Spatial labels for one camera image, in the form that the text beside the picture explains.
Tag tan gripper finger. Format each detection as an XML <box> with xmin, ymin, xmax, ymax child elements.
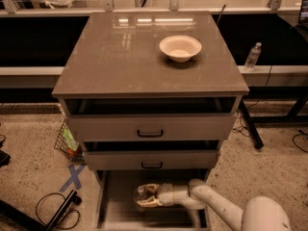
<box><xmin>143</xmin><ymin>183</ymin><xmax>160</xmax><ymax>193</ymax></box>
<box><xmin>137</xmin><ymin>196</ymin><xmax>161</xmax><ymax>208</ymax></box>

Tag wire basket with items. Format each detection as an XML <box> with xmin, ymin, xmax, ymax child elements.
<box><xmin>54</xmin><ymin>122</ymin><xmax>83</xmax><ymax>162</ymax></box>

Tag white paper bowl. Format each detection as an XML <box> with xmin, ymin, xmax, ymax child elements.
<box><xmin>159</xmin><ymin>36</ymin><xmax>202</xmax><ymax>63</ymax></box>

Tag black table leg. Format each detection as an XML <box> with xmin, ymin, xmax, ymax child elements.
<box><xmin>240</xmin><ymin>100</ymin><xmax>264</xmax><ymax>149</ymax></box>

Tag grey drawer cabinet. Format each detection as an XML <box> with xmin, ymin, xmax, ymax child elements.
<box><xmin>51</xmin><ymin>11</ymin><xmax>249</xmax><ymax>178</ymax></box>

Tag blue tape cross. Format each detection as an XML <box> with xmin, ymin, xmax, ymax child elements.
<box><xmin>59</xmin><ymin>164</ymin><xmax>86</xmax><ymax>193</ymax></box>

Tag small background water bottle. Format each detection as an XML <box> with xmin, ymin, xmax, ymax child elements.
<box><xmin>244</xmin><ymin>42</ymin><xmax>262</xmax><ymax>71</ymax></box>

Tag clear plastic water bottle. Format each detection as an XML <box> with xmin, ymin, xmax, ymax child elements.
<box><xmin>134</xmin><ymin>186</ymin><xmax>149</xmax><ymax>212</ymax></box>

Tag middle grey drawer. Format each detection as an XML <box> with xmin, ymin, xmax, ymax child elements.
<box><xmin>83</xmin><ymin>141</ymin><xmax>221</xmax><ymax>170</ymax></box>

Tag black stand leg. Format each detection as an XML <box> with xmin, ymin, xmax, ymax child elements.
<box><xmin>0</xmin><ymin>191</ymin><xmax>82</xmax><ymax>231</ymax></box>

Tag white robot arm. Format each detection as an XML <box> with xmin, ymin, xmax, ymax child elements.
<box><xmin>135</xmin><ymin>179</ymin><xmax>292</xmax><ymax>231</ymax></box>

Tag black cable on floor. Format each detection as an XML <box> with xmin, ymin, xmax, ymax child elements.
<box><xmin>35</xmin><ymin>192</ymin><xmax>81</xmax><ymax>231</ymax></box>

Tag black cable right floor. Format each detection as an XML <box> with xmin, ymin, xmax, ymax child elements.
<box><xmin>292</xmin><ymin>128</ymin><xmax>308</xmax><ymax>154</ymax></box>

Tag bottom grey open drawer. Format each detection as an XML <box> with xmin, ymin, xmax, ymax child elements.
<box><xmin>93</xmin><ymin>169</ymin><xmax>210</xmax><ymax>231</ymax></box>

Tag top grey drawer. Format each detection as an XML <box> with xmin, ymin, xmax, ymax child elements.
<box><xmin>64</xmin><ymin>97</ymin><xmax>238</xmax><ymax>142</ymax></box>

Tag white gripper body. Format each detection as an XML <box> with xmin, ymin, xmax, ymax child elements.
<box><xmin>157</xmin><ymin>184</ymin><xmax>174</xmax><ymax>206</ymax></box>

